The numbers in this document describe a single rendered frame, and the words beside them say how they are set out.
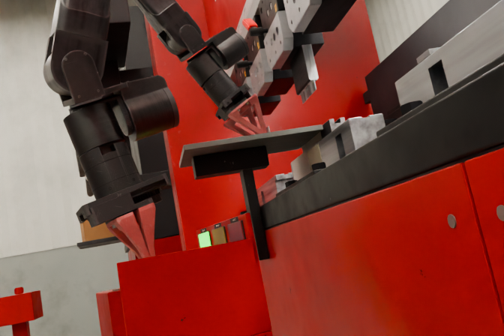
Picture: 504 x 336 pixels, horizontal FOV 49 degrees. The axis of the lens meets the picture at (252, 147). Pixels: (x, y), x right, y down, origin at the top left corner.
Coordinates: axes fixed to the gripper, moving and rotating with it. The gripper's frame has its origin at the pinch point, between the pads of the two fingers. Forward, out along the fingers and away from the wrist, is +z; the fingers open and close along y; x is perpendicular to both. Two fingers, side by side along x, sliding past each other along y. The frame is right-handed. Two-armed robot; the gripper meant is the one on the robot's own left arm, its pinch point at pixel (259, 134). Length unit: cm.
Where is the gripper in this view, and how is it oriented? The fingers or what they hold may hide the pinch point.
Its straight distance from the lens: 110.8
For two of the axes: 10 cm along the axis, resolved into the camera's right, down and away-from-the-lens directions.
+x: -7.4, 6.2, -2.6
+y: -1.8, 2.0, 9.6
